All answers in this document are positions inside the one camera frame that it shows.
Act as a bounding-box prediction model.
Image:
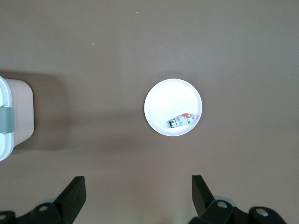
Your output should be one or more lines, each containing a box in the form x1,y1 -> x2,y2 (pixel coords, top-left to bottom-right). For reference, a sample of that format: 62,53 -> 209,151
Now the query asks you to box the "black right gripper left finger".
0,176 -> 87,224

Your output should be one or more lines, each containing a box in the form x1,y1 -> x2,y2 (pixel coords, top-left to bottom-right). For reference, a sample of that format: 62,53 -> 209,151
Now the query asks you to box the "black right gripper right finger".
188,175 -> 288,224

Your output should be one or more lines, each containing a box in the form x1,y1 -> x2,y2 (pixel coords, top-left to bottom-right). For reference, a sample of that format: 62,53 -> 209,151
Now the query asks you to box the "brown table mat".
0,0 -> 299,224

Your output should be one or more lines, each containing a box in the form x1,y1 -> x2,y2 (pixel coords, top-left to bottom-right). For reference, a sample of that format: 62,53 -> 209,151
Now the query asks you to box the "white lidded lunch box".
0,76 -> 35,162

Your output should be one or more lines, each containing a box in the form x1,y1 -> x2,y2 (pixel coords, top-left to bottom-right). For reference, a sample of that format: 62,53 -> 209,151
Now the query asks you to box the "white circuit breaker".
168,112 -> 196,129

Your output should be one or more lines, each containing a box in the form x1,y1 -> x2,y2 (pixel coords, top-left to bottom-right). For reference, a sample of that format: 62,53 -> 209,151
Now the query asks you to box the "pink round plate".
144,78 -> 203,136

